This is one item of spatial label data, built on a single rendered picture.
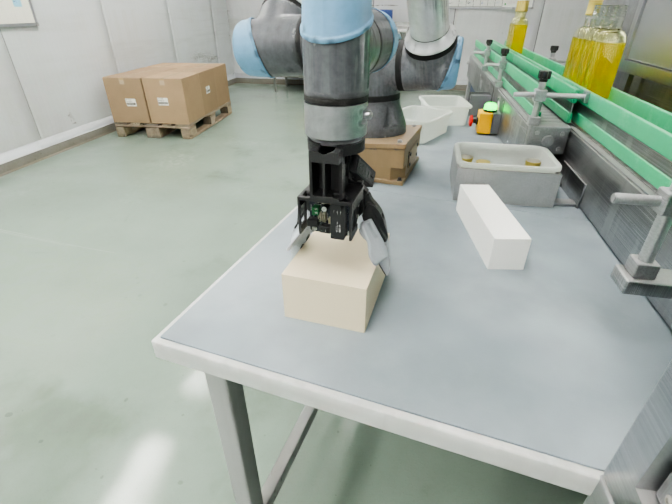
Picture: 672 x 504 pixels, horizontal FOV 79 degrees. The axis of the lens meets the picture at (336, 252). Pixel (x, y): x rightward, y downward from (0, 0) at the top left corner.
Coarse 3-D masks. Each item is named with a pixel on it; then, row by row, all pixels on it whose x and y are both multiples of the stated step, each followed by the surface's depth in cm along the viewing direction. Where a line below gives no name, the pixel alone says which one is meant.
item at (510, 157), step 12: (456, 144) 102; (468, 144) 103; (480, 144) 103; (492, 144) 102; (504, 144) 102; (456, 156) 95; (480, 156) 104; (492, 156) 104; (504, 156) 103; (516, 156) 102; (528, 156) 102; (540, 156) 100; (552, 156) 94; (480, 168) 91; (492, 168) 89; (504, 168) 89; (516, 168) 88; (528, 168) 88; (540, 168) 88; (552, 168) 87
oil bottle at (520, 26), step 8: (528, 0) 186; (520, 8) 189; (520, 16) 190; (520, 24) 190; (512, 32) 196; (520, 32) 192; (512, 40) 194; (520, 40) 193; (512, 48) 196; (520, 48) 195
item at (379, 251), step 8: (360, 224) 55; (368, 224) 56; (360, 232) 57; (368, 232) 55; (376, 232) 56; (368, 240) 54; (376, 240) 56; (368, 248) 54; (376, 248) 55; (384, 248) 57; (376, 256) 54; (384, 256) 57; (376, 264) 54; (384, 264) 58; (384, 272) 59
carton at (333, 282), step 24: (312, 240) 64; (336, 240) 64; (360, 240) 64; (312, 264) 58; (336, 264) 58; (360, 264) 58; (288, 288) 57; (312, 288) 55; (336, 288) 54; (360, 288) 53; (288, 312) 59; (312, 312) 57; (336, 312) 56; (360, 312) 55
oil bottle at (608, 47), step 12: (600, 36) 97; (612, 36) 95; (624, 36) 95; (600, 48) 97; (612, 48) 96; (588, 60) 102; (600, 60) 98; (612, 60) 97; (588, 72) 102; (600, 72) 99; (612, 72) 99; (588, 84) 101; (600, 84) 100; (612, 84) 100
